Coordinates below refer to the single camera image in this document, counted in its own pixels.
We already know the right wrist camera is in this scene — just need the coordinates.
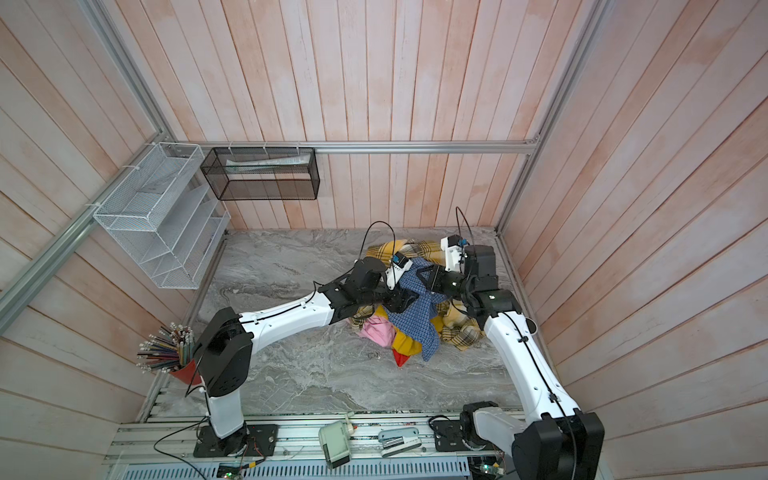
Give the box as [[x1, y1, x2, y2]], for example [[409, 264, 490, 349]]
[[440, 234, 469, 272]]

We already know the red pencil holder with pencils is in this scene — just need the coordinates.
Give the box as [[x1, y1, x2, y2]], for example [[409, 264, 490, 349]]
[[137, 323, 203, 388]]

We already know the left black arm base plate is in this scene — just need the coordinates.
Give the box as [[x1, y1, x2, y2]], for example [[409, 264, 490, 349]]
[[193, 424, 278, 458]]

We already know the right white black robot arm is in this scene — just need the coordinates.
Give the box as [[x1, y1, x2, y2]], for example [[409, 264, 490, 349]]
[[417, 235, 605, 479]]

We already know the horizontal aluminium rail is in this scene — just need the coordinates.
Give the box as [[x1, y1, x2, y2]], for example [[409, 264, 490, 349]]
[[198, 140, 538, 155]]

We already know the white green device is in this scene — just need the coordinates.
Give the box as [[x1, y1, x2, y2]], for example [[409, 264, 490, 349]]
[[318, 420, 354, 469]]

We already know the grey stapler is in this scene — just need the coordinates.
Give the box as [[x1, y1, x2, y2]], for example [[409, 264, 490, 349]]
[[378, 426, 422, 458]]

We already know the pink cloth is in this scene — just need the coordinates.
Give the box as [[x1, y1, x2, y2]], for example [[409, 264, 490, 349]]
[[358, 315, 396, 348]]

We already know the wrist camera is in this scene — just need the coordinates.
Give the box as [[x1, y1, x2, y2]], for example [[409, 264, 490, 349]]
[[440, 234, 469, 272], [385, 251, 412, 290]]

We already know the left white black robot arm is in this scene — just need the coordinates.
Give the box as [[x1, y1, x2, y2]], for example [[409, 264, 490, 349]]
[[193, 253, 418, 440]]

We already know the white wire mesh shelf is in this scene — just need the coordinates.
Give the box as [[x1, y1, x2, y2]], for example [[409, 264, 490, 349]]
[[94, 143, 230, 290]]

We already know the blue checkered shirt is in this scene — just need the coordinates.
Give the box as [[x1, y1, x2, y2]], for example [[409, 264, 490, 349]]
[[384, 257, 450, 361]]

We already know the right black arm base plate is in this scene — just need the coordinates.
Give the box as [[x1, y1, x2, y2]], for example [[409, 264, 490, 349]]
[[427, 415, 515, 453]]

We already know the red cloth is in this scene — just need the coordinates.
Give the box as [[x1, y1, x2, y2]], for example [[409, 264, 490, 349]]
[[392, 349, 410, 368]]

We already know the black mesh basket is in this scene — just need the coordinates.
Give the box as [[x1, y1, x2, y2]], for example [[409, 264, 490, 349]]
[[201, 146, 321, 201]]

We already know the yellow plaid cloth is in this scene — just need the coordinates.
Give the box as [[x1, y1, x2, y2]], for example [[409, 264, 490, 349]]
[[350, 239, 484, 351]]

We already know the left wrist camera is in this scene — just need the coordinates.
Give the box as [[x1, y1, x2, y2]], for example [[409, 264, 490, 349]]
[[385, 251, 412, 290]]

